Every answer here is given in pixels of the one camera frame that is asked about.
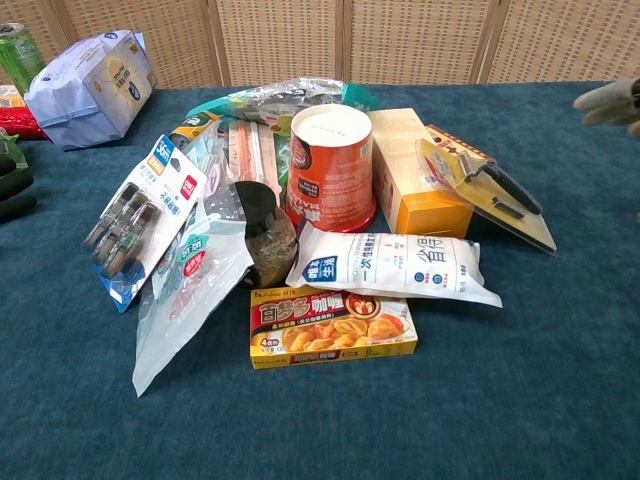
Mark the orange and white package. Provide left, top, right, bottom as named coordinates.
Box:
left=0, top=84, right=27, bottom=110

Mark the silver and green snack bag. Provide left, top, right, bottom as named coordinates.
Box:
left=191, top=77, right=381, bottom=132

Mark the green drink can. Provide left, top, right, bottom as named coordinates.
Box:
left=0, top=22, right=47, bottom=96

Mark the light blue paper bag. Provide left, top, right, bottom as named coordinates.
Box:
left=24, top=30, right=159, bottom=152

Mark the red instant noodle cup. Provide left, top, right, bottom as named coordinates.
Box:
left=284, top=103, right=378, bottom=233

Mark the white disposable gloves bag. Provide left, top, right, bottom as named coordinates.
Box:
left=285, top=220, right=504, bottom=309

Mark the red snack package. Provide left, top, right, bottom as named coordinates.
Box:
left=0, top=105, right=50, bottom=142

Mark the clear plastic toothbrush package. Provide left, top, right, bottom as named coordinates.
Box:
left=168, top=110, right=296, bottom=207

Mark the peeler on yellow card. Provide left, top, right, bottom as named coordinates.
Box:
left=414, top=124, right=559, bottom=258

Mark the clear plastic resealable bag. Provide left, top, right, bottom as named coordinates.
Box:
left=131, top=182, right=256, bottom=399

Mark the woven folding screen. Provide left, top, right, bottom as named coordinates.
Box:
left=0, top=0, right=640, bottom=89

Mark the green transparent package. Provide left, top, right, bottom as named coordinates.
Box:
left=0, top=126, right=30, bottom=171

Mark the correction tape blister card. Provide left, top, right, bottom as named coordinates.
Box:
left=82, top=133, right=209, bottom=315

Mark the yellow curry roux box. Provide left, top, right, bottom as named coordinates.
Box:
left=249, top=286, right=419, bottom=371

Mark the tan and orange carton box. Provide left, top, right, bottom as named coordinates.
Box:
left=368, top=107, right=475, bottom=239

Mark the left robot hand black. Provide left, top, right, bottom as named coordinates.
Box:
left=0, top=155, right=38, bottom=222

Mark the right robot hand white glove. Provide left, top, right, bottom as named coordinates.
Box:
left=572, top=78, right=640, bottom=138

